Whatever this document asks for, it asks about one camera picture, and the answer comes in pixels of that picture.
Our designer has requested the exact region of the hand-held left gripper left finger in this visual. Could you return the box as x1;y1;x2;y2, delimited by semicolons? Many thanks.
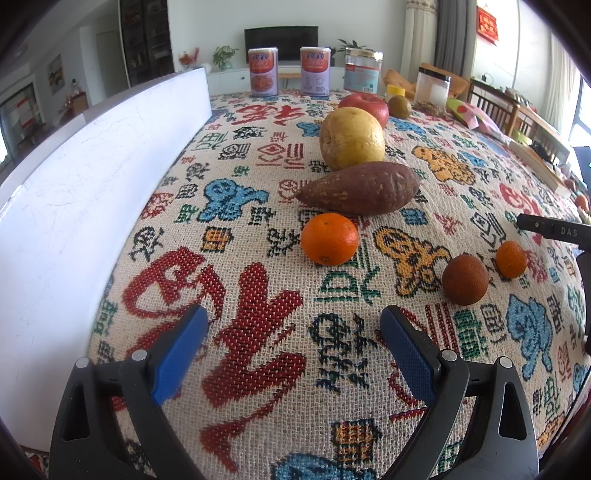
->
48;304;211;480

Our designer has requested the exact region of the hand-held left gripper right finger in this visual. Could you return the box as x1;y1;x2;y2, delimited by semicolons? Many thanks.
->
379;305;540;480

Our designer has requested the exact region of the small tangerine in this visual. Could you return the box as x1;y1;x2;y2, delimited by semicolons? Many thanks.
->
496;240;528;279

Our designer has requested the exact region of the dark brown round fruit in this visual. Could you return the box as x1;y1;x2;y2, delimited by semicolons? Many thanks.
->
442;255;490;306

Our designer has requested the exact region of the large orange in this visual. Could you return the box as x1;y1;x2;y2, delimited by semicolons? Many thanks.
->
301;212;359;266

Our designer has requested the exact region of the large white box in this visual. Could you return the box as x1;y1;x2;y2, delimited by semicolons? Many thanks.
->
0;67;213;455

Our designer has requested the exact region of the sweet potato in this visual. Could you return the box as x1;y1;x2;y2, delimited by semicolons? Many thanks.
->
295;161;422;215

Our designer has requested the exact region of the brown-green round fruit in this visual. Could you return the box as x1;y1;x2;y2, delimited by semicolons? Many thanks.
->
387;95;413;119

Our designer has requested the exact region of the yellow pear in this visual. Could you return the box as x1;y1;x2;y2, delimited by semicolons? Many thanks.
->
320;107;386;171

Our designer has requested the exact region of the red apple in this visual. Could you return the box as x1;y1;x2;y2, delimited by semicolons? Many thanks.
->
338;91;390;130

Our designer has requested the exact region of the printed woven tablecloth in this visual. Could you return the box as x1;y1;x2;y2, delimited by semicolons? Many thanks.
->
88;90;591;480

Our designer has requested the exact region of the wooden chair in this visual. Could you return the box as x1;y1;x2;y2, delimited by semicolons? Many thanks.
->
468;78;573;162

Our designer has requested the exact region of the pink snack packet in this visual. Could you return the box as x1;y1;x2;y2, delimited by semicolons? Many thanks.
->
445;98;504;136

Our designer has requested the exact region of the square clear container black lid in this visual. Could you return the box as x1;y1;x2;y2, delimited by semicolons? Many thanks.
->
414;67;451;109

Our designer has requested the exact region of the grey curtain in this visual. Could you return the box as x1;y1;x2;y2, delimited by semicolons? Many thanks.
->
436;0;481;79

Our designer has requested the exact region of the tan blanket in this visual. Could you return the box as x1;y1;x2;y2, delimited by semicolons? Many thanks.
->
383;62;469;99

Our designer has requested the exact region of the white sheer curtain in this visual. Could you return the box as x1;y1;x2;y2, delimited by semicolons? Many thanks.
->
405;0;438;70

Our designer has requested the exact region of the clear jar blue label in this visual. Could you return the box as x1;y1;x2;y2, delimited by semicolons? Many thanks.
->
344;47;384;93

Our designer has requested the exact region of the large leafy potted plant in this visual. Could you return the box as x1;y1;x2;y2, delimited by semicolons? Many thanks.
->
337;39;376;54

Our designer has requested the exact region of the wooden side table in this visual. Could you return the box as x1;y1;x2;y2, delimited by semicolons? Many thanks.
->
59;83;89;121

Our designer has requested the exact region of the white television cabinet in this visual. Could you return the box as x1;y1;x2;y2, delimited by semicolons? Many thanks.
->
205;66;347;95

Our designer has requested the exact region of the glass sliding door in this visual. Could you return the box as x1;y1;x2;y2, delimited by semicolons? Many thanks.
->
0;83;44;153

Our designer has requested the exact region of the right red-labelled can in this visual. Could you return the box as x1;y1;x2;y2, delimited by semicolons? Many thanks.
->
300;46;331;97

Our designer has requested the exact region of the green potted plant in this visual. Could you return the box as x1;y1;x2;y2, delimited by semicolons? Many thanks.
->
212;45;239;71

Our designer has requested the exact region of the black display cabinet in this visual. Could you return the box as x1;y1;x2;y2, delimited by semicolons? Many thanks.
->
119;0;174;86

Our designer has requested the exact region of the black television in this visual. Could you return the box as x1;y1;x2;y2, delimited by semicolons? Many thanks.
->
244;26;319;63

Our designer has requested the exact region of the red wall hanging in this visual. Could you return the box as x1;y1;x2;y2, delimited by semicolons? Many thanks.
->
477;6;500;44

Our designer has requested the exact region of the framed wall picture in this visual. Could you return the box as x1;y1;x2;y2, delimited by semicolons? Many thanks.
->
47;54;64;95

